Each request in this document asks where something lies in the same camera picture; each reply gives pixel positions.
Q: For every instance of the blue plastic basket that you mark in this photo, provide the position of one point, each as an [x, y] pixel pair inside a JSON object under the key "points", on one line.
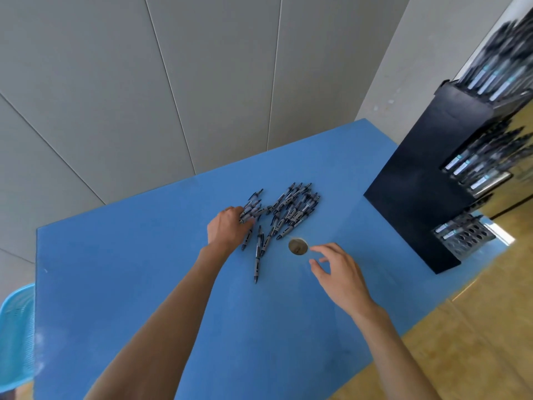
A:
{"points": [[16, 329]]}

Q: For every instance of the person's left hand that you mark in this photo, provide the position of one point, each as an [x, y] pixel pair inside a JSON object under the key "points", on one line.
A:
{"points": [[227, 231]]}

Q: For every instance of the small round brown disc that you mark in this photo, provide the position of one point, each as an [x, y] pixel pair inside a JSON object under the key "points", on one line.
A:
{"points": [[298, 246]]}

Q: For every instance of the person's right forearm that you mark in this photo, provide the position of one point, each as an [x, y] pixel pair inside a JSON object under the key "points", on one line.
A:
{"points": [[399, 358]]}

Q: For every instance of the black tiered pen display stand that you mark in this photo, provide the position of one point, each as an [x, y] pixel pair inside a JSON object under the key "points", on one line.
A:
{"points": [[416, 183]]}

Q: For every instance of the pile of black pens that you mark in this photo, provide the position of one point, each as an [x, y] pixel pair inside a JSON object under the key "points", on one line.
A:
{"points": [[291, 204]]}

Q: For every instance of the person's left forearm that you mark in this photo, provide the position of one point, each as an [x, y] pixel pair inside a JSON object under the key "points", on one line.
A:
{"points": [[158, 337]]}

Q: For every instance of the steel framed glass partition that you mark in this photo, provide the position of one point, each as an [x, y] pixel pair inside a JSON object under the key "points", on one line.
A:
{"points": [[520, 195]]}

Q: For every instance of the blue table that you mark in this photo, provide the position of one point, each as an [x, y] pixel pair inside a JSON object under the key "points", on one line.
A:
{"points": [[125, 266]]}

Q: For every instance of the person's right hand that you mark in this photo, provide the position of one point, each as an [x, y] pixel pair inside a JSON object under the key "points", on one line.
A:
{"points": [[350, 283]]}

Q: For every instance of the row of black pens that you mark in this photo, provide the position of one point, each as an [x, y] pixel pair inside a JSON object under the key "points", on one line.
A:
{"points": [[491, 70], [447, 233], [479, 162]]}

